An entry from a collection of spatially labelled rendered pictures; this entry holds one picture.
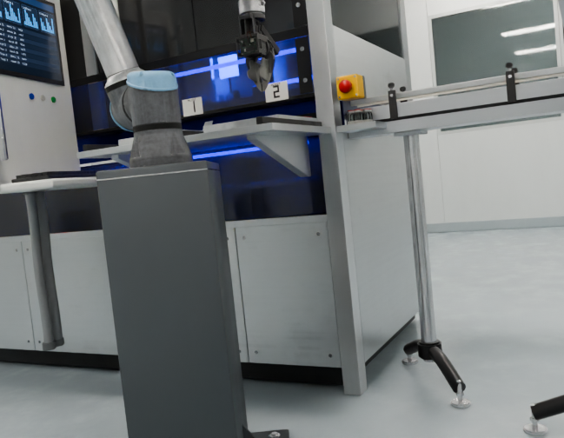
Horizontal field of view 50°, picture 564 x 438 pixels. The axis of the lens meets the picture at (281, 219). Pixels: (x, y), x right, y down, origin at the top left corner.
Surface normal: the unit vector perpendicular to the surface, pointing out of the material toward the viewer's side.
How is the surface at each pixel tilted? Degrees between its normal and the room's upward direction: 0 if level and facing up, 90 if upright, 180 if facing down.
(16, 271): 90
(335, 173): 90
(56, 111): 90
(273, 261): 90
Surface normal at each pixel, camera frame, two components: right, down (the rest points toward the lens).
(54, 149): 0.95, -0.08
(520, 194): -0.45, 0.11
